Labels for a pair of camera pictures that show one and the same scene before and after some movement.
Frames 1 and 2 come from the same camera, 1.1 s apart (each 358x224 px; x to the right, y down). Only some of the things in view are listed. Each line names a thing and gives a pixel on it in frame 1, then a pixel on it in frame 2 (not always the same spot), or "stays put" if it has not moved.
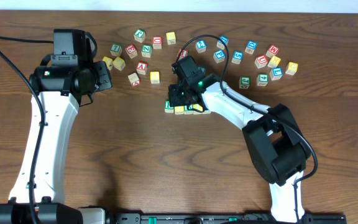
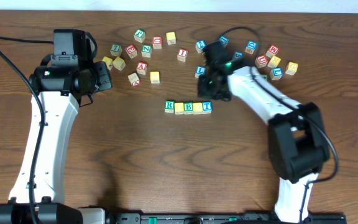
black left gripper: (103, 76) stays put
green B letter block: (188, 109) stays put
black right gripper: (173, 99) -> (203, 92)
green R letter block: (168, 108) stays put
